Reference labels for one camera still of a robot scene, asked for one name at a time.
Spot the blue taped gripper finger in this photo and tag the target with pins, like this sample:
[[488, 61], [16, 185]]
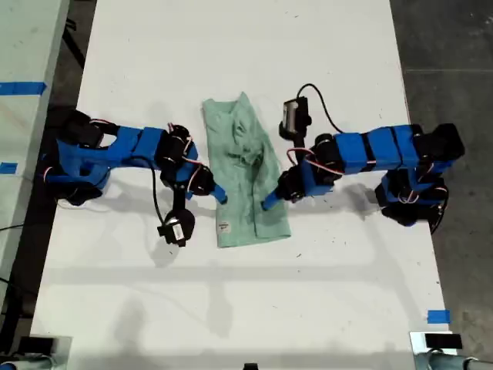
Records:
[[273, 203], [270, 198], [218, 198], [221, 192]]

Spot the pale green T-shirt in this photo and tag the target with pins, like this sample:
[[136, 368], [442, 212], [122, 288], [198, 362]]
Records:
[[269, 227]]

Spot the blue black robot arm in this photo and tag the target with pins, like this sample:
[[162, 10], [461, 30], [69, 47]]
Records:
[[131, 144], [381, 146]]

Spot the small black block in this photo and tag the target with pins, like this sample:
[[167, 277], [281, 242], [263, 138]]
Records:
[[250, 366]]

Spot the long blue tape strip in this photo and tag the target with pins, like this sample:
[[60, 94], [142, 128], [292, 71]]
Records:
[[23, 88]]

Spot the small black box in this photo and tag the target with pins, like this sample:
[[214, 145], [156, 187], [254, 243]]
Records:
[[443, 341], [36, 344]]

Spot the grey tube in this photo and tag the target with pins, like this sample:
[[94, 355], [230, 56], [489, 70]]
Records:
[[27, 364], [443, 362]]

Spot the black camera stalk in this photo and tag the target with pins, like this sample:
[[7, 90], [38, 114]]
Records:
[[298, 140], [179, 200]]

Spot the black camera box white label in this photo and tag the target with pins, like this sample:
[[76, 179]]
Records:
[[175, 231]]

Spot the grey black camera box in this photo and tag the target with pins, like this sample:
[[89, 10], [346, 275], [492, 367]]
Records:
[[294, 115]]

